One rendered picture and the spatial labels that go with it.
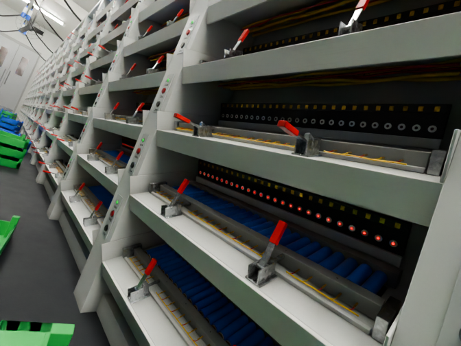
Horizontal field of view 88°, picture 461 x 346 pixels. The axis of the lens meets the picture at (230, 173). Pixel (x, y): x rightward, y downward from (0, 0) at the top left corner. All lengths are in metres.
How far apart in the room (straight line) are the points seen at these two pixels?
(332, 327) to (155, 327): 0.34
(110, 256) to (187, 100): 0.48
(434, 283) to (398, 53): 0.27
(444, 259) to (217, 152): 0.36
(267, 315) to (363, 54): 0.37
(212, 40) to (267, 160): 0.52
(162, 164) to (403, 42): 0.59
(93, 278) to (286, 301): 0.56
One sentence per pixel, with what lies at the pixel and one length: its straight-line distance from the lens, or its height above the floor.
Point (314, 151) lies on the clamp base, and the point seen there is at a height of 0.54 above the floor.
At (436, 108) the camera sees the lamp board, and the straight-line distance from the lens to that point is 0.50.
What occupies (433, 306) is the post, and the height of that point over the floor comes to 0.42.
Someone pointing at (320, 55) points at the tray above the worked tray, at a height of 0.69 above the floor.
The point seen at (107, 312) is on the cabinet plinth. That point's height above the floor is 0.03.
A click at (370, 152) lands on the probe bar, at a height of 0.56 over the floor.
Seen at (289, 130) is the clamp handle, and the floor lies 0.54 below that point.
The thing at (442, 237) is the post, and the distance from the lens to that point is 0.29.
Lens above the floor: 0.45
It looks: 3 degrees up
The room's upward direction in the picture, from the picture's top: 21 degrees clockwise
